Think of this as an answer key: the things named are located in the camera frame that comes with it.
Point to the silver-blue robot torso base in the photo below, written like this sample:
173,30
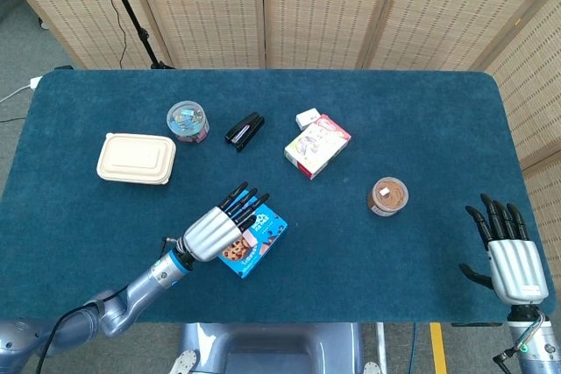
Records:
263,347

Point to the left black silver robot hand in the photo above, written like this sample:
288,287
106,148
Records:
210,234

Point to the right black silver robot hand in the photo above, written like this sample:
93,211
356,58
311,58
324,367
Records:
517,269

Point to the white and red biscuit box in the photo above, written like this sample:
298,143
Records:
315,146

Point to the clear jar of binder clips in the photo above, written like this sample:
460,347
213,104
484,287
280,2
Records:
187,122

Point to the blue chocolate chip cookie box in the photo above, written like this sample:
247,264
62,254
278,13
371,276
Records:
263,256

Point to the small white box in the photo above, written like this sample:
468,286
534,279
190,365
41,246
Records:
306,117

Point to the blue felt table cloth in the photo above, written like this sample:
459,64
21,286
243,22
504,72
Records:
394,260

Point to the clear jar of rubber bands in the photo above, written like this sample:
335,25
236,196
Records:
388,196

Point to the black stapler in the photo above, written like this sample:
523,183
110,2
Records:
245,131

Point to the white table leg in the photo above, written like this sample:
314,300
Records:
382,347

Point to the yellow floor tape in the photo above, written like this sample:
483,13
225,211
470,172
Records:
438,347

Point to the black tripod stand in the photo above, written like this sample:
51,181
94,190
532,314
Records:
131,15

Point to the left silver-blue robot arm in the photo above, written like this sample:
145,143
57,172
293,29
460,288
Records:
144,286

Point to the beige lidded lunch box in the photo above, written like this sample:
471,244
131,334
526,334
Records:
136,158

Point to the white power strip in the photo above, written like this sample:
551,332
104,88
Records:
35,82

